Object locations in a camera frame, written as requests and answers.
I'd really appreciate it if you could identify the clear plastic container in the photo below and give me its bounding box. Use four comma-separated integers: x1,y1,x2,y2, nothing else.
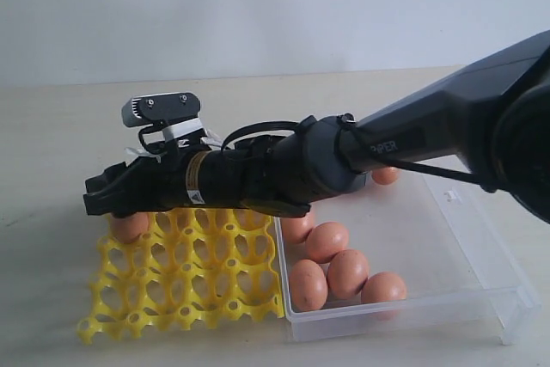
284,172,541,345

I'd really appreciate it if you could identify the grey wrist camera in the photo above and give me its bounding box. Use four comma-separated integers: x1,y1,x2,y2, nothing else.
121,92,201,128

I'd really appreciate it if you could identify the brown egg twelve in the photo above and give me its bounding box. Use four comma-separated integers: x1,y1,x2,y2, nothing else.
361,272,407,304

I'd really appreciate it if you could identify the brown egg five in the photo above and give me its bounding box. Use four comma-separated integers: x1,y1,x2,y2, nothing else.
109,212,149,244

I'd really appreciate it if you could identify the brown egg two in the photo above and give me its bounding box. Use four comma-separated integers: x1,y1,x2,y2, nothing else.
371,167,400,186

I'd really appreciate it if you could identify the yellow plastic egg tray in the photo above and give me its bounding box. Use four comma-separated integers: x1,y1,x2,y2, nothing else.
77,208,284,344

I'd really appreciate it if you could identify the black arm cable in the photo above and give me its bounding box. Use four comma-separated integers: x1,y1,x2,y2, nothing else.
221,113,499,194

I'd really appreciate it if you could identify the brown egg eleven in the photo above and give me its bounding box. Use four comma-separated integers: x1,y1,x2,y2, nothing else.
289,259,328,312

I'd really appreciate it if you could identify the brown egg ten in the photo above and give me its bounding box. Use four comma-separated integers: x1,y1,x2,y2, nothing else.
327,249,370,300

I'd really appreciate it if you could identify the brown egg nine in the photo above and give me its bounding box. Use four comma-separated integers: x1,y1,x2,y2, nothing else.
305,222,349,264

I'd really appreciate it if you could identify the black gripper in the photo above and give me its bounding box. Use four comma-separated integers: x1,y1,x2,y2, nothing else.
83,144,206,217

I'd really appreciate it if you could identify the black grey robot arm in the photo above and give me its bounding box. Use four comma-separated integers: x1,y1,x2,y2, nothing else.
83,32,549,221

